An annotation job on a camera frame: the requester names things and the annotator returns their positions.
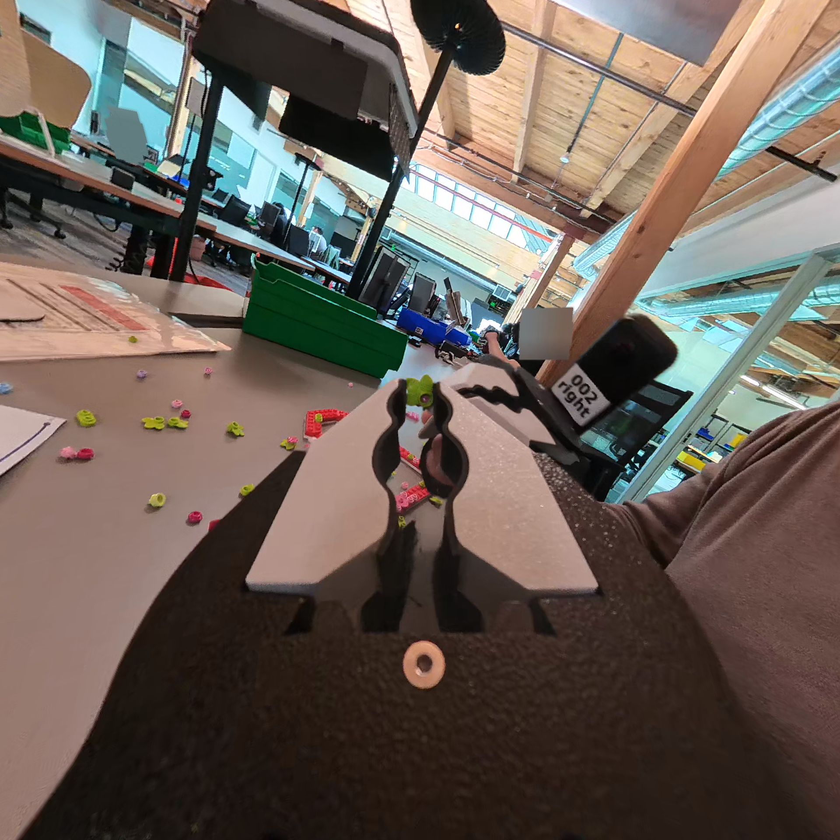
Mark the black overhead light panel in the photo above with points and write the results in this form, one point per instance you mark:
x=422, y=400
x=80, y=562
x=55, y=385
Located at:
x=295, y=39
x=334, y=138

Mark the lime green lego flower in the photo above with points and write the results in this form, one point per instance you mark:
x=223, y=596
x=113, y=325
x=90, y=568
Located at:
x=418, y=390

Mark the black computer monitor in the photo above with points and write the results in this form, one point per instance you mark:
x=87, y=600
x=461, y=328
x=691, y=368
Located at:
x=380, y=282

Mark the red lego frame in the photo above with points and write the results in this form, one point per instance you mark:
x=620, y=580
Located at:
x=325, y=420

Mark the wooden support post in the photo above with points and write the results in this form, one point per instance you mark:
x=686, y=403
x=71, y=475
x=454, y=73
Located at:
x=689, y=164

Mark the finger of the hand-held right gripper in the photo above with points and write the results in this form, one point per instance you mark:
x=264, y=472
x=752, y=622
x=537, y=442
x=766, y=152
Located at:
x=518, y=423
x=485, y=379

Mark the person's right hand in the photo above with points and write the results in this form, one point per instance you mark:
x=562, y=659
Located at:
x=431, y=449

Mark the black round finned lamp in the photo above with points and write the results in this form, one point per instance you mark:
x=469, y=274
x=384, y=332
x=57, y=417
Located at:
x=472, y=39

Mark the black stand pole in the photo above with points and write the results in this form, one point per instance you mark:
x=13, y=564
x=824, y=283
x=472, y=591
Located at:
x=197, y=184
x=394, y=190

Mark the stacked green plastic bins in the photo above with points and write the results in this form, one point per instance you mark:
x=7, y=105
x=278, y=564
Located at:
x=315, y=328

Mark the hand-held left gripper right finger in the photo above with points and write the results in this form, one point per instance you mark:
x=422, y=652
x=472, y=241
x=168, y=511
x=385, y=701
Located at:
x=518, y=518

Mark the long work desk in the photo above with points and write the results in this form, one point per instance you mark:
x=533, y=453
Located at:
x=98, y=177

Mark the small green plastic bin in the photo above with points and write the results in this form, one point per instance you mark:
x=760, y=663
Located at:
x=26, y=128

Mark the laminated instruction sheet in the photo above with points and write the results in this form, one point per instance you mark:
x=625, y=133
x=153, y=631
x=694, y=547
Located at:
x=164, y=334

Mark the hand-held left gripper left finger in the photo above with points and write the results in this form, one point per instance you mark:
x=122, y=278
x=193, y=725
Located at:
x=315, y=512

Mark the person's right forearm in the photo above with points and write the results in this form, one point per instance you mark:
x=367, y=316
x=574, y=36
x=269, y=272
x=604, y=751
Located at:
x=754, y=525

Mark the scattered small lego pieces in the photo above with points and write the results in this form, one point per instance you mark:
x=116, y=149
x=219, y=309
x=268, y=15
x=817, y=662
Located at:
x=85, y=417

